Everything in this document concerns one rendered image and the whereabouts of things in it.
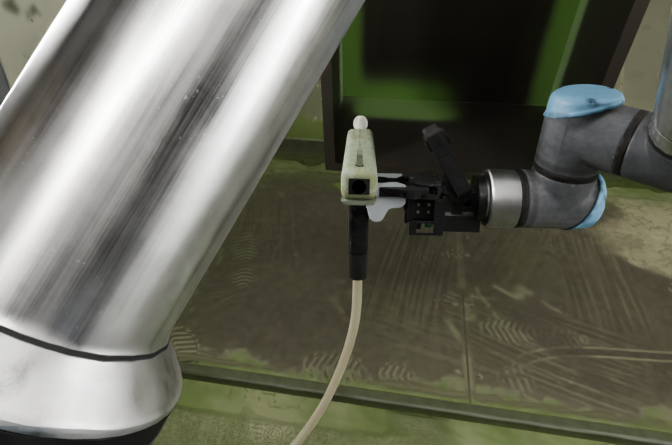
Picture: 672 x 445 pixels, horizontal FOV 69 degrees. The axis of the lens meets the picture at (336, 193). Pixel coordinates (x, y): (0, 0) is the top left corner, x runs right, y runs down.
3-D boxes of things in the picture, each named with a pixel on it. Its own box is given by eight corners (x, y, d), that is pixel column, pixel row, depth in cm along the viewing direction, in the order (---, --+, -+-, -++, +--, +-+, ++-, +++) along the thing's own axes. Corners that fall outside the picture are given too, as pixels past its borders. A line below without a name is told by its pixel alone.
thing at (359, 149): (373, 317, 69) (378, 159, 62) (339, 316, 69) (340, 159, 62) (369, 203, 115) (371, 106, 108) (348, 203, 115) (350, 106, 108)
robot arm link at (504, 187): (525, 179, 70) (506, 162, 79) (491, 178, 70) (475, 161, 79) (517, 237, 72) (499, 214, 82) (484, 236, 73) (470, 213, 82)
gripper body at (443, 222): (404, 235, 74) (484, 237, 74) (407, 181, 71) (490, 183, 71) (400, 217, 81) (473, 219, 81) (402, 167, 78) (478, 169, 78)
